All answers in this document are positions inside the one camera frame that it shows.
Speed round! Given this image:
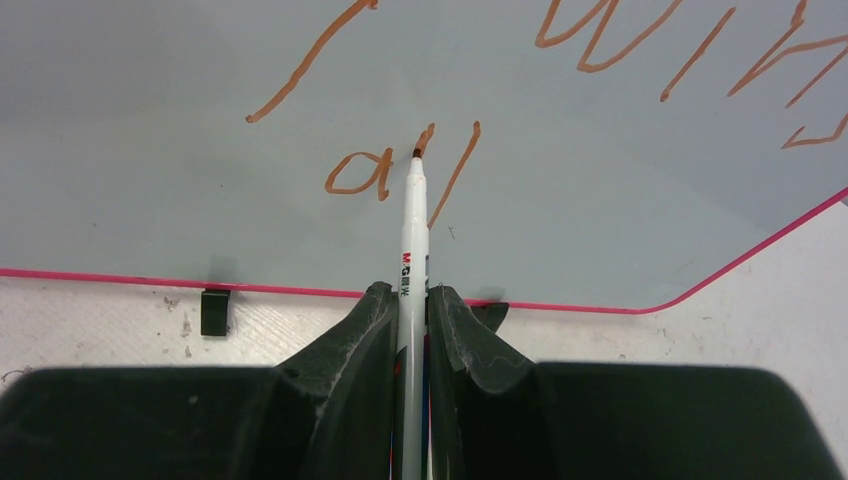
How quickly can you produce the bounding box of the red and white marker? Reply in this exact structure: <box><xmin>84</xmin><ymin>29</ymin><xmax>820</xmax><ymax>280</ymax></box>
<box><xmin>392</xmin><ymin>147</ymin><xmax>429</xmax><ymax>479</ymax></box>

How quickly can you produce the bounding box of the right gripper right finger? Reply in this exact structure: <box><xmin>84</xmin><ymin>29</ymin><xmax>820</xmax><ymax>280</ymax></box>
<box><xmin>428</xmin><ymin>286</ymin><xmax>842</xmax><ymax>479</ymax></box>

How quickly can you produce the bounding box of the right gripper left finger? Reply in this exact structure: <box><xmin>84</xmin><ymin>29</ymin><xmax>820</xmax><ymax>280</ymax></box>
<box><xmin>1</xmin><ymin>282</ymin><xmax>398</xmax><ymax>479</ymax></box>

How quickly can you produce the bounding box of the pink framed whiteboard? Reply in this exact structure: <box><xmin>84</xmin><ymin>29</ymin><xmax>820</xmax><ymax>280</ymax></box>
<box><xmin>1</xmin><ymin>1</ymin><xmax>847</xmax><ymax>310</ymax></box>

